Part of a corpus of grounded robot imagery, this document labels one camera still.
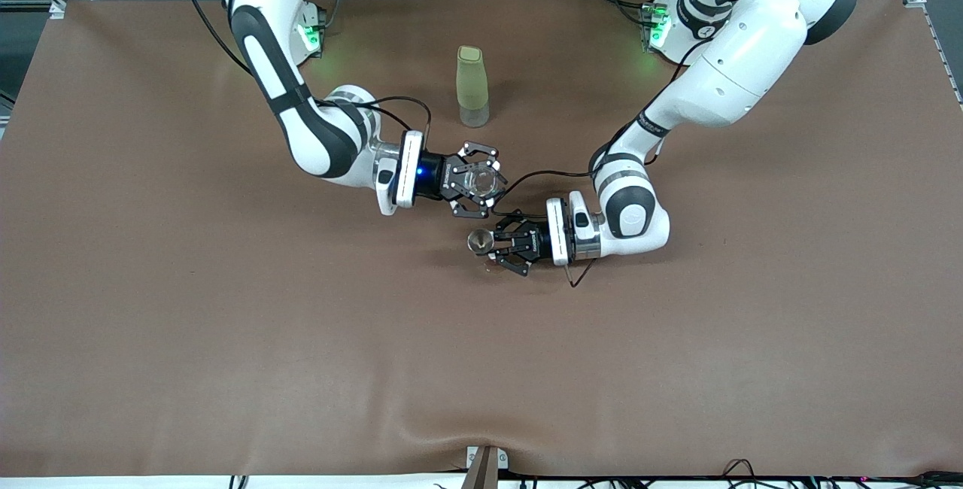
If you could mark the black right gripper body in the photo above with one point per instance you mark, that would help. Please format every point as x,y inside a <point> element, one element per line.
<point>436,175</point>

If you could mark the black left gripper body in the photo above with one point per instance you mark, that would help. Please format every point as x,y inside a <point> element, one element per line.
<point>536,241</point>

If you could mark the clear glass cup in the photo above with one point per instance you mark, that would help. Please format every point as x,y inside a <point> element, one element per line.
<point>481,180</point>

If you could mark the steel jigger measuring cup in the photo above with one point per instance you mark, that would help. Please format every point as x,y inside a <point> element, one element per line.
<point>478,241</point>

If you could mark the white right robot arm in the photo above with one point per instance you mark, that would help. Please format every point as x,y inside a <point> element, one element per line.
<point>316,135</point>

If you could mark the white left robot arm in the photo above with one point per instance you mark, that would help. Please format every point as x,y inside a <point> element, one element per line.
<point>752,45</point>

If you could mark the green bottle with clear base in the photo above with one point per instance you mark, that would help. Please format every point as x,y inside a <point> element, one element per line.
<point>472,83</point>

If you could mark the brown table mat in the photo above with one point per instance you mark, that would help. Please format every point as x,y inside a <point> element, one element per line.
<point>481,361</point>

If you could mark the metal table edge bracket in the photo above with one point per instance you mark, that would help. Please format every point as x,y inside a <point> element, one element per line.
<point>502,459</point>

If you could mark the brown stand post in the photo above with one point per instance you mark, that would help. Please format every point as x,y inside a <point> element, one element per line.
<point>481,474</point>

